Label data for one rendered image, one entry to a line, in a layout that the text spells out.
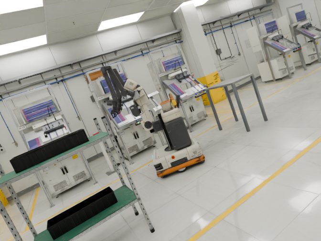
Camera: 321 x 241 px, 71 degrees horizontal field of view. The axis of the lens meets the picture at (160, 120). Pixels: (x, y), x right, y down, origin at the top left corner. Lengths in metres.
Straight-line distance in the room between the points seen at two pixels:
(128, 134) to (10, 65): 3.17
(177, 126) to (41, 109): 2.55
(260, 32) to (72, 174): 6.12
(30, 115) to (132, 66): 3.14
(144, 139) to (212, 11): 5.36
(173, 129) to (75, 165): 2.15
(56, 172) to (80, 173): 0.40
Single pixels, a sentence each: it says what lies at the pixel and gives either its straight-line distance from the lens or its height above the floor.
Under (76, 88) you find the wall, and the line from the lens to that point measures 6.04.
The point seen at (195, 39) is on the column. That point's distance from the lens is 7.01.
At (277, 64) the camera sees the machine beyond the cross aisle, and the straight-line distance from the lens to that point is 7.38.
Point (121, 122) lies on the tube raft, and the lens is 4.19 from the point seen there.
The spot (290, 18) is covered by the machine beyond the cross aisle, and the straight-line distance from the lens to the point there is 8.63.
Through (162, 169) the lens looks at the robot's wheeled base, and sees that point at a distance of 2.99.
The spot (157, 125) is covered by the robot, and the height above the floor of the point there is 0.69.
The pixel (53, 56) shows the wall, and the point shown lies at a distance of 6.18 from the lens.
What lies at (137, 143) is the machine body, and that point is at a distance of 4.58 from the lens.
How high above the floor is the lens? 1.18
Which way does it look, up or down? 9 degrees down
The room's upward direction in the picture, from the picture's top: 22 degrees counter-clockwise
